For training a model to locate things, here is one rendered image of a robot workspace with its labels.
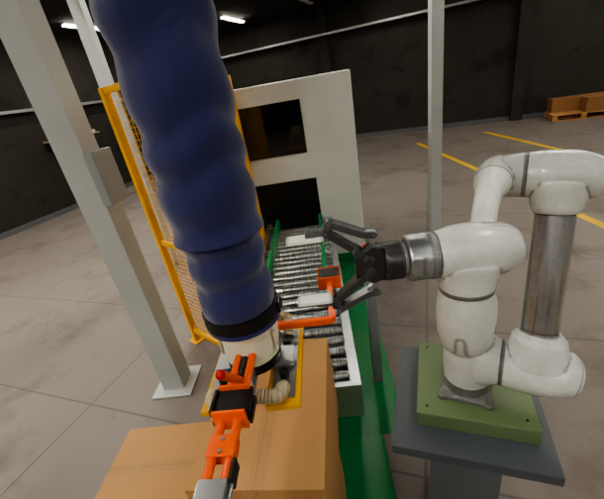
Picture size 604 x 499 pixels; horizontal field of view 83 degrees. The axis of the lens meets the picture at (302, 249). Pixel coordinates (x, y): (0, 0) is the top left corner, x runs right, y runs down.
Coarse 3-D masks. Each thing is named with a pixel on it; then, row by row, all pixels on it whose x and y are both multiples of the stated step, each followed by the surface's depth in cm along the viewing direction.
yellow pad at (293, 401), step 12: (288, 336) 120; (300, 336) 120; (300, 348) 114; (300, 360) 109; (276, 372) 105; (288, 372) 105; (300, 372) 105; (300, 384) 101; (288, 396) 97; (300, 396) 97; (276, 408) 95; (288, 408) 95
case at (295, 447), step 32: (320, 352) 136; (256, 384) 127; (320, 384) 122; (256, 416) 114; (288, 416) 112; (320, 416) 111; (256, 448) 104; (288, 448) 103; (320, 448) 101; (192, 480) 98; (256, 480) 95; (288, 480) 94; (320, 480) 93
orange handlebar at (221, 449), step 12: (288, 324) 108; (300, 324) 107; (312, 324) 107; (324, 324) 107; (240, 360) 97; (252, 360) 96; (240, 420) 79; (216, 432) 77; (240, 432) 77; (216, 444) 74; (228, 444) 73; (240, 444) 76; (216, 456) 71; (228, 456) 71; (204, 468) 70; (228, 468) 69
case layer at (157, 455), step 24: (144, 432) 164; (168, 432) 162; (192, 432) 160; (120, 456) 154; (144, 456) 152; (168, 456) 150; (192, 456) 148; (120, 480) 144; (144, 480) 142; (168, 480) 141
